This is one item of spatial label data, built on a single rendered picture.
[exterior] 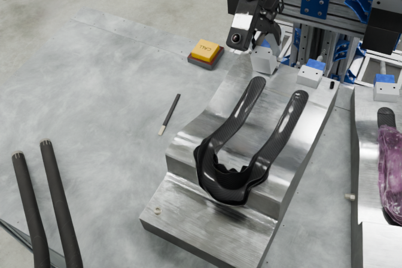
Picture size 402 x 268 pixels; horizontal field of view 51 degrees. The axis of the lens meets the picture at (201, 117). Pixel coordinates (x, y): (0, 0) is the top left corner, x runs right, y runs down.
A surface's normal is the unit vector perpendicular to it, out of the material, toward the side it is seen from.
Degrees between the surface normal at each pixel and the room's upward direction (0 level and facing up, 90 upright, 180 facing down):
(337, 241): 0
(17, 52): 0
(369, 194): 13
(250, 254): 0
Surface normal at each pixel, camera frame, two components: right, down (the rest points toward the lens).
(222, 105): -0.11, -0.58
